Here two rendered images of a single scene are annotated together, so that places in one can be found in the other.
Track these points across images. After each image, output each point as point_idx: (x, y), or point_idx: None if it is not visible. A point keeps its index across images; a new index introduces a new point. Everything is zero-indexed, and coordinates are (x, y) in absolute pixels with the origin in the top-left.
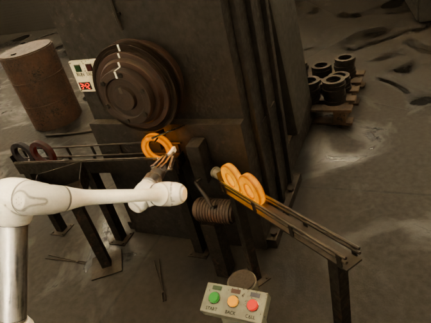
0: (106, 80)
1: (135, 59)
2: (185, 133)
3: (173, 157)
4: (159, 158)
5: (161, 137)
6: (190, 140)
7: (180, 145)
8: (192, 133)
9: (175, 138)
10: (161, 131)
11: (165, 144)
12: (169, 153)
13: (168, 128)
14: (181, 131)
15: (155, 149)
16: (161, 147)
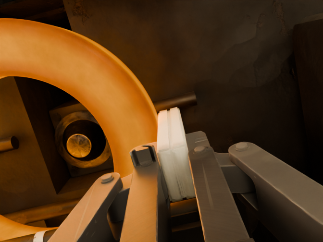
0: None
1: None
2: (230, 18)
3: (267, 152)
4: (77, 215)
5: (66, 30)
6: (310, 21)
7: (186, 126)
8: (283, 4)
9: (152, 81)
10: (49, 94)
11: (114, 82)
12: (170, 144)
13: (103, 11)
14: (198, 6)
15: (15, 200)
16: (52, 174)
